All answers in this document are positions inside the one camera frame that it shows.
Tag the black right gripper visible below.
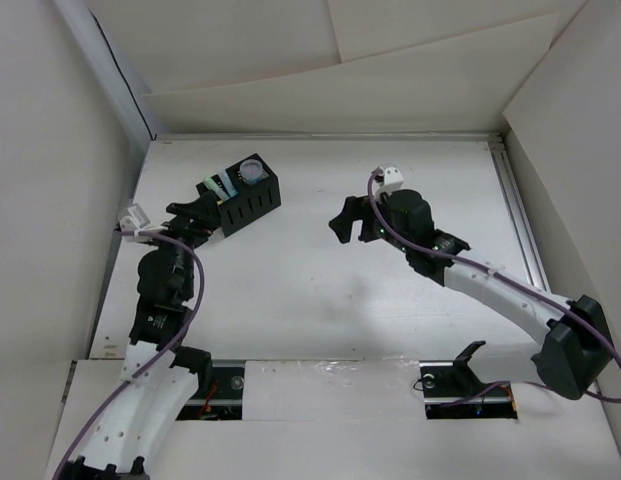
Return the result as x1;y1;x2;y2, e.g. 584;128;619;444
328;195;413;254

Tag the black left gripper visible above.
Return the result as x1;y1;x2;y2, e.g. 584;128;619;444
143;190;221;299

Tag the blue highlighter marker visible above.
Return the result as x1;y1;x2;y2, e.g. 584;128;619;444
218;170;238;198

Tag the clear jar of paper clips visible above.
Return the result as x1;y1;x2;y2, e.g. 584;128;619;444
239;158;266;185

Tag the green highlighter marker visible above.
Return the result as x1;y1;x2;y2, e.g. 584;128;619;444
203;177;228;201

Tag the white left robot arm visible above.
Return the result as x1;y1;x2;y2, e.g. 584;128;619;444
53;192;221;479

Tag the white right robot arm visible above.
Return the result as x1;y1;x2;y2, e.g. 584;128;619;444
328;189;621;404

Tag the black two-compartment organizer box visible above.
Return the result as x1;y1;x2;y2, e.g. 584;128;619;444
196;153;281;237

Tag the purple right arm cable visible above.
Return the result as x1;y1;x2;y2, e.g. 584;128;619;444
367;169;616;409

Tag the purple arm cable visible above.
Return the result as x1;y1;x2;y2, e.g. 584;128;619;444
54;227;207;480
367;169;616;409

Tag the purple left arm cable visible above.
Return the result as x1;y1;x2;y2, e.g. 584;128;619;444
54;227;207;480

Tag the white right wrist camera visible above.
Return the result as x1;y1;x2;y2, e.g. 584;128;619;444
374;166;404;192

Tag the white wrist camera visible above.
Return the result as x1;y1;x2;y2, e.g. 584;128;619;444
118;204;152;243
374;166;404;192

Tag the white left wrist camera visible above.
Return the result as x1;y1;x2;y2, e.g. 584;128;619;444
118;204;152;243

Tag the aluminium rail back edge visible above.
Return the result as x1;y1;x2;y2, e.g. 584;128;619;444
156;132;502;143

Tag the aluminium rail edge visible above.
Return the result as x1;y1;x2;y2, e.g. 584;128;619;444
156;132;502;143
488;134;549;290

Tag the aluminium rail right edge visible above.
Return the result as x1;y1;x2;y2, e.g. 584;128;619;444
488;134;549;290

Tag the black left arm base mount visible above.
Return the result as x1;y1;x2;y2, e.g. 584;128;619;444
177;361;246;421

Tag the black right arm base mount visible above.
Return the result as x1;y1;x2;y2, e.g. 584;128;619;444
412;341;518;420

